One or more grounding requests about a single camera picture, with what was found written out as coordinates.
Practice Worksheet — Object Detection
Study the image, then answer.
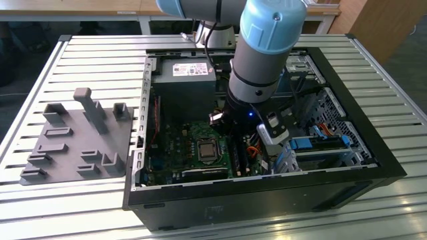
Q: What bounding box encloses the metal drive cage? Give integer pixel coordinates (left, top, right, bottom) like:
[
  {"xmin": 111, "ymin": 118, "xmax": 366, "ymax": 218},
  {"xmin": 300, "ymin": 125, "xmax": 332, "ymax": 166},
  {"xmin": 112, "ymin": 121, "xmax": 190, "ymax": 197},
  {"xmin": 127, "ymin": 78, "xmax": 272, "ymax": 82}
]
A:
[
  {"xmin": 272, "ymin": 136, "xmax": 378, "ymax": 175},
  {"xmin": 276, "ymin": 53, "xmax": 327, "ymax": 101}
]

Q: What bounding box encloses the wooden desk white frame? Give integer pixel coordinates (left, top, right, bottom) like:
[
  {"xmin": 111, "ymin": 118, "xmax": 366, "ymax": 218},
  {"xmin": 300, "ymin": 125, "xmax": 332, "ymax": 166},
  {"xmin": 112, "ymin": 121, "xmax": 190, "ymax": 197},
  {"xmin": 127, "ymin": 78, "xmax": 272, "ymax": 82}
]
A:
[{"xmin": 0, "ymin": 0, "xmax": 342, "ymax": 35}]

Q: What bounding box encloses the black open PC case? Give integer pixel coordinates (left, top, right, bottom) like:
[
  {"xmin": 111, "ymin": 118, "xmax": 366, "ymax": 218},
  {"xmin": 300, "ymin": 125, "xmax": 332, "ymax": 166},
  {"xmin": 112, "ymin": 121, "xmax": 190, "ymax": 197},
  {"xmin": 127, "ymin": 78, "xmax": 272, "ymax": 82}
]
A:
[{"xmin": 121, "ymin": 46, "xmax": 408, "ymax": 232}]

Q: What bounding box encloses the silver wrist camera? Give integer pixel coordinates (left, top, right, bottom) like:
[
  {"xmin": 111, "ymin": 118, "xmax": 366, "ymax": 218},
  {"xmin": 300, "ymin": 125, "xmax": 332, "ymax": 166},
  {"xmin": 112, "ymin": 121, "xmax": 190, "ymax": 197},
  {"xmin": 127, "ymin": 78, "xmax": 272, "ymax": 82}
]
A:
[{"xmin": 255, "ymin": 111, "xmax": 291, "ymax": 146}]

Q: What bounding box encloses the orange wire bundle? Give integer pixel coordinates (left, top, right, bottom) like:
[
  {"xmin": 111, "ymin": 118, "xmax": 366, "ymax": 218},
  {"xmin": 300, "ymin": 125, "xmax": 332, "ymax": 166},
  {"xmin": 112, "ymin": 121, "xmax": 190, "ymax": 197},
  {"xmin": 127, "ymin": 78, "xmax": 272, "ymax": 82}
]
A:
[{"xmin": 246, "ymin": 146, "xmax": 264, "ymax": 161}]

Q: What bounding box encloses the black graphics card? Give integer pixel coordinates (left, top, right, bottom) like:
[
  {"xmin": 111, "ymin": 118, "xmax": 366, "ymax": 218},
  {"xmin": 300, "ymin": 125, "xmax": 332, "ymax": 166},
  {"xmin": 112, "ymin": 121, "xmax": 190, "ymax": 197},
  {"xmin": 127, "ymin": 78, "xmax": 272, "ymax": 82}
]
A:
[{"xmin": 180, "ymin": 166, "xmax": 232, "ymax": 182}]

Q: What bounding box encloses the green motherboard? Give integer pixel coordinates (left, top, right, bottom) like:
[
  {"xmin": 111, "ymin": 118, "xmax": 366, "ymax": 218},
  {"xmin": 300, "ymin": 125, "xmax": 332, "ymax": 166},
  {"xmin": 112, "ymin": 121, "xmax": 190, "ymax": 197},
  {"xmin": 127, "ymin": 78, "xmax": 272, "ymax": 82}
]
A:
[{"xmin": 146, "ymin": 119, "xmax": 264, "ymax": 186}]

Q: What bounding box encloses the grey power supply unit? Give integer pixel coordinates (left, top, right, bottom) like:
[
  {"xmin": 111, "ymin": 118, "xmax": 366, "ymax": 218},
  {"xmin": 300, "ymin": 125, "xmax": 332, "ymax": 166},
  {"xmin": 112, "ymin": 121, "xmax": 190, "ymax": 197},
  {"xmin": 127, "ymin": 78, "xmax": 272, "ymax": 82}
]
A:
[{"xmin": 151, "ymin": 58, "xmax": 231, "ymax": 121}]

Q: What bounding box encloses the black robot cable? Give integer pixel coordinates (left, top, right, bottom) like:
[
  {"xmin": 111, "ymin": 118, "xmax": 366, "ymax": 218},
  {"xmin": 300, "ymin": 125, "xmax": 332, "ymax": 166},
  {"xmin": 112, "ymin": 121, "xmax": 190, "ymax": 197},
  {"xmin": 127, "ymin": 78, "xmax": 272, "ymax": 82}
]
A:
[{"xmin": 179, "ymin": 18, "xmax": 223, "ymax": 76}]

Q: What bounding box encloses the grey plastic parts rack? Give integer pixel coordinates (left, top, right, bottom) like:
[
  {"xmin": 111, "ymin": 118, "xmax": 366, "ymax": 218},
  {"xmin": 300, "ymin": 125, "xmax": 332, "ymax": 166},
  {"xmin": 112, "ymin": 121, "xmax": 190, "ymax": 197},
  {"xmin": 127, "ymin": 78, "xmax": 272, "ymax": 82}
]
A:
[{"xmin": 19, "ymin": 87, "xmax": 135, "ymax": 186}]

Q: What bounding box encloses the thin red wire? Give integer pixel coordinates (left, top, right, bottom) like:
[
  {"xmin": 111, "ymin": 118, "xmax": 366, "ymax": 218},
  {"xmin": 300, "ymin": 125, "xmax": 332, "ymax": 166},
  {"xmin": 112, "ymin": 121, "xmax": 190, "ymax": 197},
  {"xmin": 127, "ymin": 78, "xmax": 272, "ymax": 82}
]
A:
[{"xmin": 148, "ymin": 96, "xmax": 162, "ymax": 148}]

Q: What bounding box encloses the silver CPU in socket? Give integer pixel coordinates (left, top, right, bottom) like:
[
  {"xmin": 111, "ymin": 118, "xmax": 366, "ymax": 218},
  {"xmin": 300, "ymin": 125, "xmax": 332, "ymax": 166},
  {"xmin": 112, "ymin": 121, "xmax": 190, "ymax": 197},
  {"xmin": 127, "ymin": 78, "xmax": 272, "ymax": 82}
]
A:
[{"xmin": 196, "ymin": 138, "xmax": 220, "ymax": 163}]

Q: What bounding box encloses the red flat data cable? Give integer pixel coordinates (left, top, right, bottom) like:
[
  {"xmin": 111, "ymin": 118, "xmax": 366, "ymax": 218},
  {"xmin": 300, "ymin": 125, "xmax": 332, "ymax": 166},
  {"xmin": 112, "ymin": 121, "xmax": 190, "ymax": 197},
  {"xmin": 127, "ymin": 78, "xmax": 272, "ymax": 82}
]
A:
[{"xmin": 318, "ymin": 123, "xmax": 339, "ymax": 137}]

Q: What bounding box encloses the blue disk carrier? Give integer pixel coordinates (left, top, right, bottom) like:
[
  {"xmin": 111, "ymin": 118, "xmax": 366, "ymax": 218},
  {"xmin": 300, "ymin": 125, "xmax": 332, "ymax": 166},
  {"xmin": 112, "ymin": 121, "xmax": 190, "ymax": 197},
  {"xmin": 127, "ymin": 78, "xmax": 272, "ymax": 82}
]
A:
[{"xmin": 288, "ymin": 136, "xmax": 351, "ymax": 152}]

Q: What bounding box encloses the black cable bundle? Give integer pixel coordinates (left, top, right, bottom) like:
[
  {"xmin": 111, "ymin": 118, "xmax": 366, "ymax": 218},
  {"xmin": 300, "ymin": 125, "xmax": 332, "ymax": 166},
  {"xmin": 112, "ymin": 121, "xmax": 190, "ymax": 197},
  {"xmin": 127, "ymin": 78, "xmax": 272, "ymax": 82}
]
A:
[{"xmin": 266, "ymin": 86, "xmax": 326, "ymax": 123}]

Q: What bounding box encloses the wooden cabinet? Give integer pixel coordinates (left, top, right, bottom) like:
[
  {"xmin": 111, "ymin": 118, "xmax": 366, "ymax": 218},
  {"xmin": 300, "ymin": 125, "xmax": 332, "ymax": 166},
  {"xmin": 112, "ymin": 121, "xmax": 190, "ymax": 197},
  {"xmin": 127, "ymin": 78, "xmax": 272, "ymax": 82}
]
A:
[{"xmin": 328, "ymin": 0, "xmax": 427, "ymax": 65}]

